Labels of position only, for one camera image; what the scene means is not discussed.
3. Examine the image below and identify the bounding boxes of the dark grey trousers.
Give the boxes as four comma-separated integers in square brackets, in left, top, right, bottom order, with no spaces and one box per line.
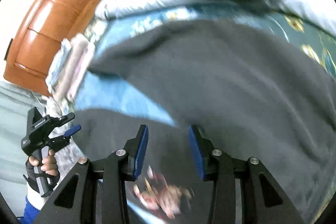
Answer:
[72,17,336,224]

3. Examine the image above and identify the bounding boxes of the blue sleeved left forearm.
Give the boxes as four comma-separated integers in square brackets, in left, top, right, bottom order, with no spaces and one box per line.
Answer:
[18,185,48,224]

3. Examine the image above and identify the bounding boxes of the left hand with glove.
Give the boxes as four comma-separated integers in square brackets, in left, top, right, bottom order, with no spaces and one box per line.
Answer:
[23,149,60,192]

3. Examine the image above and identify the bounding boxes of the folded light blue garment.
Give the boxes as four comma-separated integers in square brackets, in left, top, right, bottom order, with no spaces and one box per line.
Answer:
[45,39,72,93]

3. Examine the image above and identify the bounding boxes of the teal floral blanket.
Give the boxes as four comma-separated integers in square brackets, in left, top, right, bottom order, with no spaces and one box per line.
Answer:
[73,0,336,224]

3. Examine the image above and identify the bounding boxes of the folded beige garment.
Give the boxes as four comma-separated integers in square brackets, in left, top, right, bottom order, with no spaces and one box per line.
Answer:
[61,36,91,102]

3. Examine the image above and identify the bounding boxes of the folded pink garment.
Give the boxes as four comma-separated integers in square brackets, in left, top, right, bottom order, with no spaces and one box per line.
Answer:
[52,33,96,104]

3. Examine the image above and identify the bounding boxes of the orange wooden headboard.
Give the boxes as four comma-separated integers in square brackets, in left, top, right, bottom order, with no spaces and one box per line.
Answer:
[3,0,101,96]

